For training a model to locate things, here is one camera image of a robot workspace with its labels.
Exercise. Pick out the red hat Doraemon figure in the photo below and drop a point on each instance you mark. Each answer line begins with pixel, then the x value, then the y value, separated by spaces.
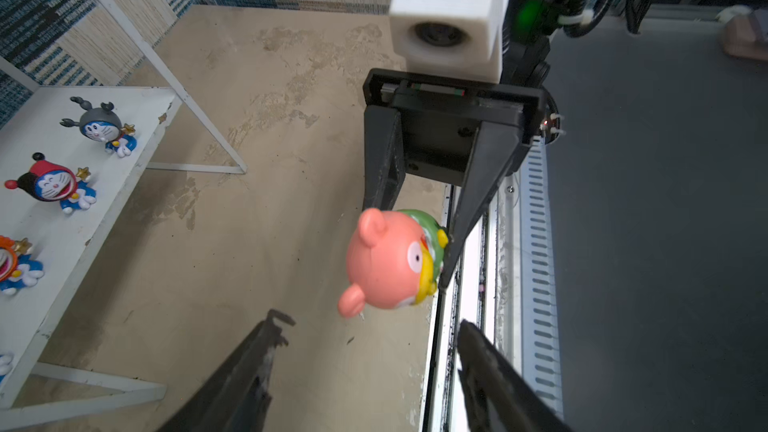
pixel 49 182

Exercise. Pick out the orange crab hood Doraemon figure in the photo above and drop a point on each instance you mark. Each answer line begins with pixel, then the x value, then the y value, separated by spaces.
pixel 19 270

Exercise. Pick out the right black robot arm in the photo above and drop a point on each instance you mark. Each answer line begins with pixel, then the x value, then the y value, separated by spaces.
pixel 527 28

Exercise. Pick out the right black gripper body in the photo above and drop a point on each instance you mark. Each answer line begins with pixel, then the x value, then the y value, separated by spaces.
pixel 440 118

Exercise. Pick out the aluminium mounting rail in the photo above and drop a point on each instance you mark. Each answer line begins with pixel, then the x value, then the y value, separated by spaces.
pixel 471 296

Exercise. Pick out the pink hood Doraemon figure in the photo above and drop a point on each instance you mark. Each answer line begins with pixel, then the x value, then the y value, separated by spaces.
pixel 6 364

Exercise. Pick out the pink green cactus figure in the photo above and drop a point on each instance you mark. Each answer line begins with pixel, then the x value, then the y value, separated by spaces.
pixel 394 259

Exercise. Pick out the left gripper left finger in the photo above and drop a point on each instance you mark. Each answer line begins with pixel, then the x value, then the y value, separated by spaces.
pixel 236 396

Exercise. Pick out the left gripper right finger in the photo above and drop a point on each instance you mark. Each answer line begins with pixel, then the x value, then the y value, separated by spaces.
pixel 496 397

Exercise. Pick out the grey perforated cable duct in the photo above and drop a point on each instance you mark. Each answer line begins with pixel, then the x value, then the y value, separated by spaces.
pixel 541 365

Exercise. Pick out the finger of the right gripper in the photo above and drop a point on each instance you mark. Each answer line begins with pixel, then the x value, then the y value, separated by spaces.
pixel 384 159
pixel 491 157

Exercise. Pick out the white two-tier shelf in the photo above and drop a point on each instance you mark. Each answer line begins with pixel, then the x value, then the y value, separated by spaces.
pixel 69 244

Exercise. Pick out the grey hood Doraemon figure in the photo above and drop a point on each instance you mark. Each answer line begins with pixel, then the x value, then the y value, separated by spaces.
pixel 102 125

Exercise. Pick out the pink white phone device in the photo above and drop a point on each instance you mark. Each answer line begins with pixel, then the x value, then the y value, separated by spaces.
pixel 744 32

